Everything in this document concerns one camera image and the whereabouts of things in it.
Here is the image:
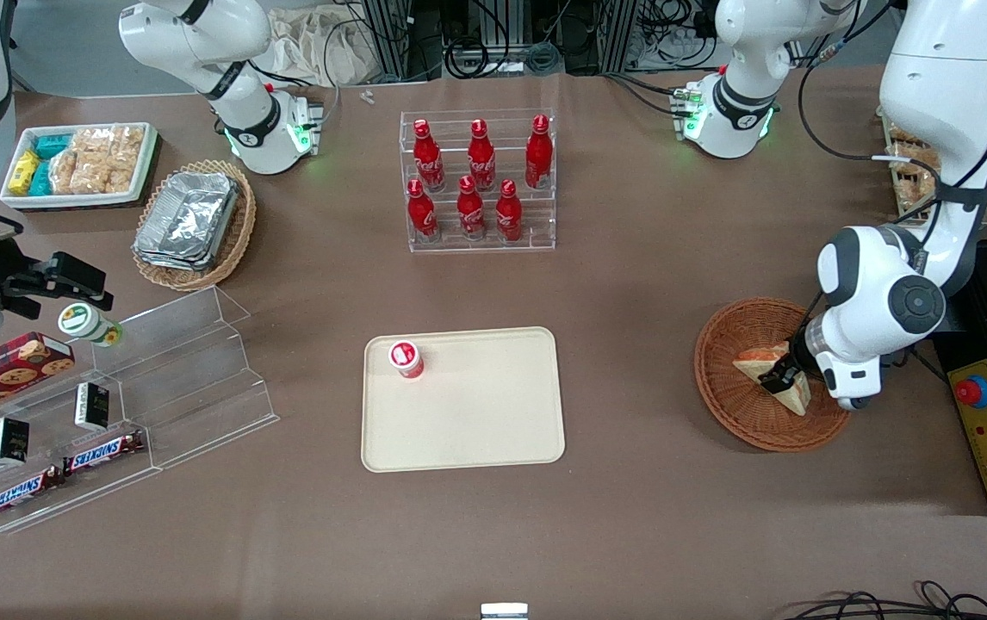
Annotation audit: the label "yellow snack packet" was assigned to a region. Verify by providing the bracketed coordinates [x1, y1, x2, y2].
[9, 151, 40, 195]

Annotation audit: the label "silver foil tray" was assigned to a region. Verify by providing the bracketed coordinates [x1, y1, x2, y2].
[139, 170, 241, 259]
[133, 241, 220, 273]

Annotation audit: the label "brown wicker basket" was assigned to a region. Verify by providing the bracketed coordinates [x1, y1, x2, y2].
[694, 297, 852, 453]

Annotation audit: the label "white cloth bag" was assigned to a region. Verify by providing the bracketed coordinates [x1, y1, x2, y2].
[274, 4, 378, 87]

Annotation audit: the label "clear acrylic bottle rack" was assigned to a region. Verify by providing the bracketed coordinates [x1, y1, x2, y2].
[399, 109, 556, 253]

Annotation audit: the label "clear acrylic stepped display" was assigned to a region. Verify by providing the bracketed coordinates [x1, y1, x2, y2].
[0, 286, 279, 536]

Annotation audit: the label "black base cables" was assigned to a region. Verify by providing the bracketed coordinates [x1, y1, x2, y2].
[604, 71, 686, 119]

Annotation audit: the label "red cola bottle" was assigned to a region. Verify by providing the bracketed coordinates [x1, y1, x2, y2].
[407, 178, 438, 242]
[456, 175, 487, 240]
[412, 119, 445, 192]
[468, 119, 497, 192]
[495, 179, 524, 242]
[525, 115, 555, 190]

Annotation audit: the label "Snickers chocolate bar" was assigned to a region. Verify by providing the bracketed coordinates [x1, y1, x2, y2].
[63, 429, 147, 476]
[0, 467, 65, 521]

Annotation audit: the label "small black box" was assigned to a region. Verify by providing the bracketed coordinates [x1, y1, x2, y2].
[0, 417, 31, 467]
[74, 382, 111, 432]

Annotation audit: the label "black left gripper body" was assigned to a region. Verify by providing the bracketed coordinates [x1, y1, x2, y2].
[791, 314, 826, 377]

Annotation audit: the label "light wicker basket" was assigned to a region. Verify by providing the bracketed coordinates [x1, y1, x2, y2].
[132, 159, 258, 292]

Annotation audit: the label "red yogurt cup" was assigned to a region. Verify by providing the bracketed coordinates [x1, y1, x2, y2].
[388, 341, 425, 380]

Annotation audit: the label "triangle sandwich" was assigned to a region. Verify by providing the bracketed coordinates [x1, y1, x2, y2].
[733, 342, 811, 417]

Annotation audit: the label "white rectangular snack bin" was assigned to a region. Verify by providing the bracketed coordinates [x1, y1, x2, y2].
[0, 122, 158, 212]

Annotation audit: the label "beige plastic tray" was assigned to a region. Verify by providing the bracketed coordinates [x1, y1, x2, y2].
[362, 326, 566, 474]

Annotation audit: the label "green sunflower cup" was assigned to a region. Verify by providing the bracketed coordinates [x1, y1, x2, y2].
[59, 303, 124, 348]

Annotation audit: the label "black floor cables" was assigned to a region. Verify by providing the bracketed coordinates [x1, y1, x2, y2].
[782, 581, 987, 620]

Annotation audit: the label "red tartan cookie box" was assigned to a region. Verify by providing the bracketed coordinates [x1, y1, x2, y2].
[0, 332, 77, 427]

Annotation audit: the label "black cable bundle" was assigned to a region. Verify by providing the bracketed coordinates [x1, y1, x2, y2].
[442, 0, 565, 80]

